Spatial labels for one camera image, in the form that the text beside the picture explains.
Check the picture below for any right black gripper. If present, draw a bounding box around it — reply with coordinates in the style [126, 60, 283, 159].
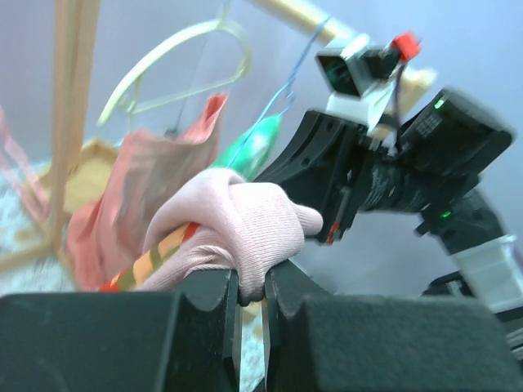
[255, 109, 387, 245]

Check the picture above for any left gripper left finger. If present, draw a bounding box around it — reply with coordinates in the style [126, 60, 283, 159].
[1, 270, 239, 391]

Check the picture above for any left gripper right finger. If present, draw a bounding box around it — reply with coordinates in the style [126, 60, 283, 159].
[264, 262, 522, 391]

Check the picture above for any dusty pink t shirt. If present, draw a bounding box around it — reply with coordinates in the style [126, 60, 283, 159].
[100, 167, 324, 303]

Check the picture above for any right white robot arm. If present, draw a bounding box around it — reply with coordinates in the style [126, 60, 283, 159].
[257, 87, 522, 314]

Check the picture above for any green tie dye shirt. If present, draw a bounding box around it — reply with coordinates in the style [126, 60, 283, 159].
[210, 115, 281, 180]

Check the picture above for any salmon pink shirt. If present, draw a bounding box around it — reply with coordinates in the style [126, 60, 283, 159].
[66, 94, 228, 290]

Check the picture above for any cream plastic hanger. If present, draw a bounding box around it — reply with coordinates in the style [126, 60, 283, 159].
[96, 1, 253, 127]

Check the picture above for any pink hanger seen edge on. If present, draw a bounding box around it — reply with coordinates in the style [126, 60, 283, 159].
[1, 111, 49, 223]

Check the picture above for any left wooden clothes rack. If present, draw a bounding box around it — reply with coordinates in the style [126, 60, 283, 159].
[1, 1, 101, 271]

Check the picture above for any wooden clothes rack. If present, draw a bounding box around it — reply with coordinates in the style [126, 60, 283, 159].
[1, 1, 101, 271]
[24, 0, 438, 262]

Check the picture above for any right wooden clothes rack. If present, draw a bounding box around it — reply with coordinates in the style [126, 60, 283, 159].
[24, 0, 438, 262]

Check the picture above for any blue wire hanger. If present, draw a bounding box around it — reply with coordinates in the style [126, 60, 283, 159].
[226, 16, 330, 167]

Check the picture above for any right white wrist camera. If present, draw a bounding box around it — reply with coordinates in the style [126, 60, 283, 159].
[316, 32, 420, 131]

